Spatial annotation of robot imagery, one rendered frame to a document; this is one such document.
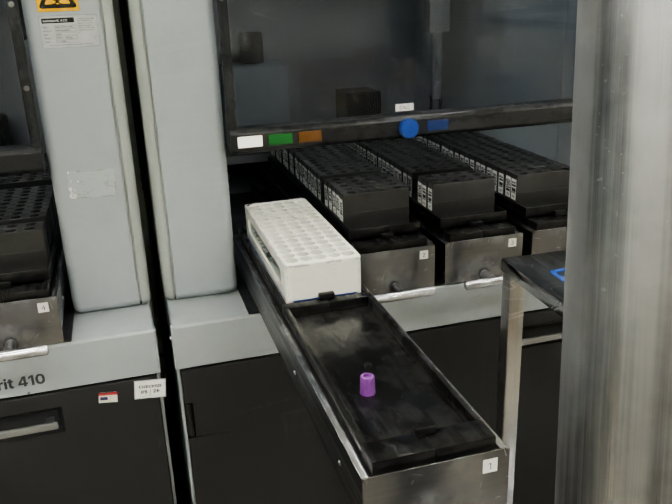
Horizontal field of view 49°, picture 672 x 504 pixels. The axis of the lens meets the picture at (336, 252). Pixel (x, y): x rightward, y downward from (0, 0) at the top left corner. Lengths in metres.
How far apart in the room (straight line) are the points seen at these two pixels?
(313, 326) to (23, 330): 0.41
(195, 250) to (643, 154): 0.98
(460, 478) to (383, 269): 0.52
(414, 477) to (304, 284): 0.35
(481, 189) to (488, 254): 0.12
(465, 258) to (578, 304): 0.95
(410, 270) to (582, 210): 0.92
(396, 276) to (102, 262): 0.44
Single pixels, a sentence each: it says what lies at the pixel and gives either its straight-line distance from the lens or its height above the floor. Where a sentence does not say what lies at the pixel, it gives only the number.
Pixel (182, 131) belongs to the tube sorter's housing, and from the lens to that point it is 1.10.
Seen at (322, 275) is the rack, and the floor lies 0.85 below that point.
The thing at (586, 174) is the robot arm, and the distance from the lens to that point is 0.23.
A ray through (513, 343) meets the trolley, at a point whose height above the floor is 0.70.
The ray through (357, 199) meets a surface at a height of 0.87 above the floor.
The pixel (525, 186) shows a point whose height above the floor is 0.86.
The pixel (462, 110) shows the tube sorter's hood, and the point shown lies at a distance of 1.19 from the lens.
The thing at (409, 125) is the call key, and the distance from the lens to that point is 1.14.
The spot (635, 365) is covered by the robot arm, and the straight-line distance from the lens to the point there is 0.22.
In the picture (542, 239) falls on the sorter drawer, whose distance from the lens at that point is 1.24.
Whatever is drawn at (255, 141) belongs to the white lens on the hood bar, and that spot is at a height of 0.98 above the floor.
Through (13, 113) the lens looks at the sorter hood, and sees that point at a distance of 1.08.
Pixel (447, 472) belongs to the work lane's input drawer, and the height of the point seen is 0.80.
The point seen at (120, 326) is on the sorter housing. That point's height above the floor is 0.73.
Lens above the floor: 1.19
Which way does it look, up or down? 20 degrees down
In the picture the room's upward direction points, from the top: 2 degrees counter-clockwise
